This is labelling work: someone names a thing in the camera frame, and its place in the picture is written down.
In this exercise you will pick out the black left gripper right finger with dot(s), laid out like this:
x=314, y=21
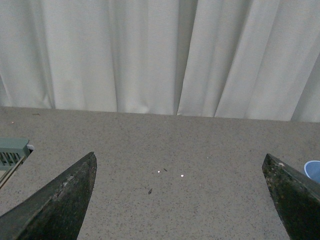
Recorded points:
x=296, y=198

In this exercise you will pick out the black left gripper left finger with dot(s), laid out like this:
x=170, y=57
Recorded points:
x=57, y=210

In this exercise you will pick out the blue plastic cup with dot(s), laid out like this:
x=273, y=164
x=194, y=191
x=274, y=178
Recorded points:
x=312, y=170

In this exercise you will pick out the green slotted box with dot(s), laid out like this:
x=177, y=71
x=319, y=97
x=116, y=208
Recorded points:
x=13, y=152

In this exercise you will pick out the white pleated curtain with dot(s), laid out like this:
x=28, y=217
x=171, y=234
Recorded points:
x=248, y=59

